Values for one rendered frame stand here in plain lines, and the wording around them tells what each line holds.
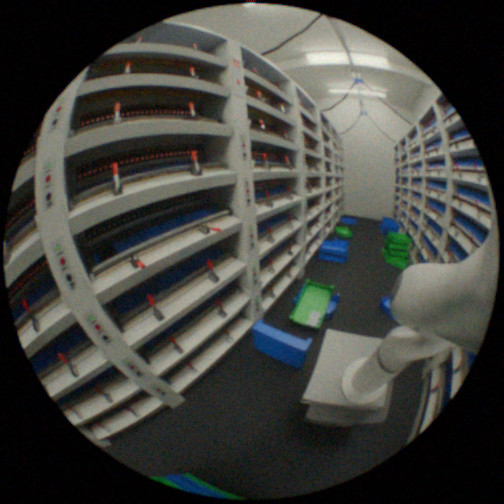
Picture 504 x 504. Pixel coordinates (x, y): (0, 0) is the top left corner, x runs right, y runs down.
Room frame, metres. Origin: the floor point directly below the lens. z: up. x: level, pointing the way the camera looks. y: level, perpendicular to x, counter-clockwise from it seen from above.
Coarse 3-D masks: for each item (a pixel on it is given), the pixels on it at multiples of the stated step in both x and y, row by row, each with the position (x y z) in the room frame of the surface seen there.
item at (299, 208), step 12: (276, 84) 1.33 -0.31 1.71; (288, 84) 1.27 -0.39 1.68; (276, 108) 1.35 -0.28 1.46; (288, 108) 1.29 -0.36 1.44; (300, 120) 1.32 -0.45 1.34; (276, 132) 1.36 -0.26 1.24; (288, 132) 1.30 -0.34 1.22; (300, 144) 1.27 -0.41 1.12; (288, 156) 1.31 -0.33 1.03; (300, 156) 1.26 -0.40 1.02; (288, 180) 1.32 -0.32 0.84; (300, 180) 1.26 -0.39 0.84; (300, 204) 1.27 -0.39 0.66; (300, 252) 1.26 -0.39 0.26; (300, 276) 1.26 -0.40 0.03
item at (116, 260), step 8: (208, 216) 0.64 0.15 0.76; (216, 216) 0.65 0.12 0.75; (224, 216) 0.69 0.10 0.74; (192, 224) 0.57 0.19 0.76; (168, 232) 0.50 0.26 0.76; (176, 232) 0.51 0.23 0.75; (184, 232) 0.54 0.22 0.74; (192, 232) 0.55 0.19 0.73; (152, 240) 0.45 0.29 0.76; (160, 240) 0.46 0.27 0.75; (136, 248) 0.40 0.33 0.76; (144, 248) 0.42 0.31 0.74; (120, 256) 0.35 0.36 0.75; (128, 256) 0.37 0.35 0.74; (104, 264) 0.31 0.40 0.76; (112, 264) 0.33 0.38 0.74; (96, 272) 0.28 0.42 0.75
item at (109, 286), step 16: (176, 208) 0.65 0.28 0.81; (224, 208) 0.73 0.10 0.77; (240, 208) 0.70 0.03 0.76; (128, 224) 0.49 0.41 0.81; (224, 224) 0.65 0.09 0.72; (240, 224) 0.70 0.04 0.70; (96, 240) 0.38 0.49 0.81; (176, 240) 0.50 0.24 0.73; (192, 240) 0.52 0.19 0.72; (208, 240) 0.56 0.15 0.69; (144, 256) 0.40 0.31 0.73; (160, 256) 0.42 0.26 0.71; (176, 256) 0.46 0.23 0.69; (112, 272) 0.31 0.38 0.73; (128, 272) 0.33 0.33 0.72; (144, 272) 0.36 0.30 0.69; (96, 288) 0.25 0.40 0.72; (112, 288) 0.28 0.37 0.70; (128, 288) 0.32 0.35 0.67
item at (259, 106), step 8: (248, 96) 0.80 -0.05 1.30; (248, 104) 0.98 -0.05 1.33; (256, 104) 0.86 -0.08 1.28; (264, 104) 0.91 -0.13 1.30; (280, 104) 1.13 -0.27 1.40; (256, 112) 1.07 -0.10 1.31; (264, 112) 1.16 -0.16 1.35; (272, 112) 0.99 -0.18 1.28; (280, 112) 1.05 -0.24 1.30; (272, 120) 1.29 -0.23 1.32; (280, 120) 1.29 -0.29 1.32; (288, 120) 1.15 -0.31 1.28; (296, 120) 1.25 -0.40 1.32
